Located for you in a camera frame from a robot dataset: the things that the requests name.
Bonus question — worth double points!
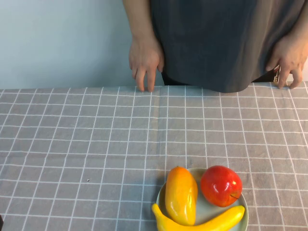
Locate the yellow plastic banana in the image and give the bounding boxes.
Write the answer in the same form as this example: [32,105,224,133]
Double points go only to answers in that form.
[151,203,245,231]

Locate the person's right forearm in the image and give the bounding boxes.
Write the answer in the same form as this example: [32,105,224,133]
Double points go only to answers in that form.
[122,0,155,43]

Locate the grey white checked tablecloth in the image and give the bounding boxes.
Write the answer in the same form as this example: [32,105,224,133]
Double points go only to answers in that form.
[0,81,308,231]

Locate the person's left forearm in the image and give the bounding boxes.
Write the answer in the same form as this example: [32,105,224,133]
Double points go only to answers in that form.
[287,3,308,40]

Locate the orange yellow plastic mango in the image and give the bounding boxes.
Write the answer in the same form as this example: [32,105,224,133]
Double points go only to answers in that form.
[165,166,198,226]

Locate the person's left hand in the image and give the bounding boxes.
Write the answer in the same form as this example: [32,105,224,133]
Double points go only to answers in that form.
[266,32,308,90]

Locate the person's right hand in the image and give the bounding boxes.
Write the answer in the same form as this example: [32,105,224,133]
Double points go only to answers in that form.
[128,38,165,93]

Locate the pale green round plate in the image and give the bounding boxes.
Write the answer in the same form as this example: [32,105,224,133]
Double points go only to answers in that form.
[156,167,249,231]

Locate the red plastic apple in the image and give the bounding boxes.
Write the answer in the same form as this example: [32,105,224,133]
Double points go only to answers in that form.
[200,165,243,207]

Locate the black trousers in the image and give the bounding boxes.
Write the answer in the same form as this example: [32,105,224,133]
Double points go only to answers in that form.
[161,66,282,86]

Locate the dark grey shirt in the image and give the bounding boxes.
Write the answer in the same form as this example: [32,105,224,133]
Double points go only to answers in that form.
[149,0,305,93]

